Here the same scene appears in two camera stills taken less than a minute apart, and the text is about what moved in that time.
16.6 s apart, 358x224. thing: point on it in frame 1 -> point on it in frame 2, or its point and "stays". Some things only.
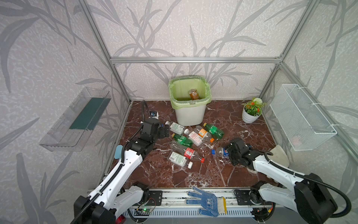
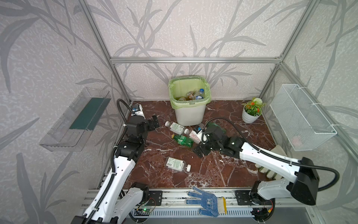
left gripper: x=162 y=130 -> x=152 y=122
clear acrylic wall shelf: x=72 y=130 stays
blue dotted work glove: x=214 y=205 stays
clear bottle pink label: x=194 y=137 stays
